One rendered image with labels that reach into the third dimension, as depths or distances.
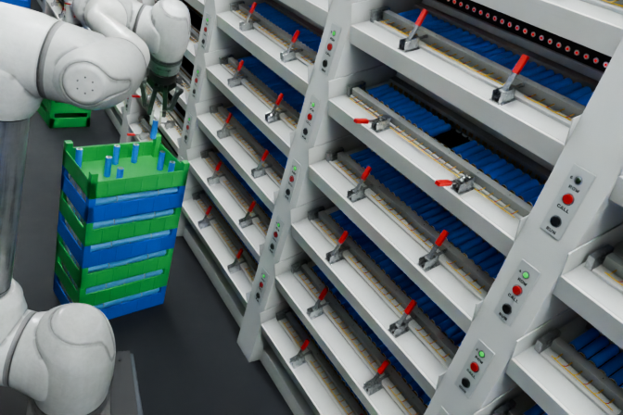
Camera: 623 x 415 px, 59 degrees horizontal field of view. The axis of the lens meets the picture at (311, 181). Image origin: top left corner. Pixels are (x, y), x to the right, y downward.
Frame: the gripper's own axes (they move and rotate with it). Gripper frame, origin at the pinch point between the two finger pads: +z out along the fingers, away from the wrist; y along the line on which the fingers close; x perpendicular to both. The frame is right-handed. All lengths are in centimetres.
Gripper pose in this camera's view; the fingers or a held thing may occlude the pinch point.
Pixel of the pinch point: (156, 114)
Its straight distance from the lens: 177.2
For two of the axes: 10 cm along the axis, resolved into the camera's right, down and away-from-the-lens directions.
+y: 9.5, 1.5, 2.9
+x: -0.5, -8.1, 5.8
